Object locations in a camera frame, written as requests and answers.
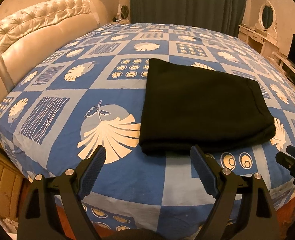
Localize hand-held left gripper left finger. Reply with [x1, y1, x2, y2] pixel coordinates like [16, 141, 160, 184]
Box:
[17, 145, 107, 240]

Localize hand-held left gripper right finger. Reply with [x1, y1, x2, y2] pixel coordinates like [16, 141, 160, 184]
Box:
[189, 144, 280, 240]

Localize black pants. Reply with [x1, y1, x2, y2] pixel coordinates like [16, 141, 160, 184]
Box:
[139, 58, 277, 155]

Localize white low cabinet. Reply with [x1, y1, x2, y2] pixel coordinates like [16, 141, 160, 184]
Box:
[272, 50, 295, 94]

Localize bed with blue patterned sheet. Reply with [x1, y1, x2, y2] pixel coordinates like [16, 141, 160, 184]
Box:
[0, 22, 295, 234]

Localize white dressing table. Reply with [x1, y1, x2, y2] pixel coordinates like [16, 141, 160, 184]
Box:
[237, 24, 280, 56]

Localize oval white-framed mirror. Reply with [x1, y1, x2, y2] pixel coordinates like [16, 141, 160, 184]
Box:
[259, 1, 278, 31]

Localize cream tufted headboard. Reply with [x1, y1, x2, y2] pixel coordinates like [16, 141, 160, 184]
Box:
[0, 0, 105, 117]

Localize small round fan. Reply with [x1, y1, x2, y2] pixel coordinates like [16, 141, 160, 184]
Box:
[114, 4, 130, 22]

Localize dark green curtain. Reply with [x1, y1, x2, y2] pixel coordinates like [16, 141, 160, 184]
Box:
[129, 0, 249, 38]

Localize cream padded bed frame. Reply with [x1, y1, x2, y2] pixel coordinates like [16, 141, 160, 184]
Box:
[0, 145, 26, 222]

